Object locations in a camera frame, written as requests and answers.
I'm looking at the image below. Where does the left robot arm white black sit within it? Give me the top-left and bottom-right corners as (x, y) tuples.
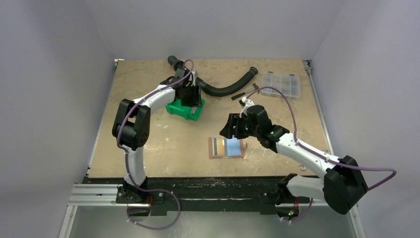
(112, 68), (204, 203)

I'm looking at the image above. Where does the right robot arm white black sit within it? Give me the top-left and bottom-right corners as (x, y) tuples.
(219, 105), (368, 215)

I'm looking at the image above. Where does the green plastic bin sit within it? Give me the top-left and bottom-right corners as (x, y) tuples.
(165, 99), (206, 121)

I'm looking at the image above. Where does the clear plastic organizer box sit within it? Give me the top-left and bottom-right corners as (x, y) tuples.
(260, 71), (301, 99)

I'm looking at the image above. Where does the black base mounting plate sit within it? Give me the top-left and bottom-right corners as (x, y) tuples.
(115, 177), (311, 218)

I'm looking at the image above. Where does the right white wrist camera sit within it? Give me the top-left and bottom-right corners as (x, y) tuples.
(239, 96), (255, 117)

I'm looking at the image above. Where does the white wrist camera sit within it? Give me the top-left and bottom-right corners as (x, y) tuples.
(188, 70), (198, 87)
(239, 96), (255, 117)

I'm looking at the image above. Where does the black corrugated hose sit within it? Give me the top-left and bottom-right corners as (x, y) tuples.
(167, 55), (259, 98)

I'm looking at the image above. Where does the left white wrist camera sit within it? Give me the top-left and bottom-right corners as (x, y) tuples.
(188, 70), (198, 87)

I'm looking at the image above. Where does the small black-handled hammer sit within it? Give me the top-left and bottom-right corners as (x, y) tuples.
(231, 83), (259, 101)

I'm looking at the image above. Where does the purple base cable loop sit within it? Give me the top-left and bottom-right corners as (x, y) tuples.
(126, 189), (182, 231)

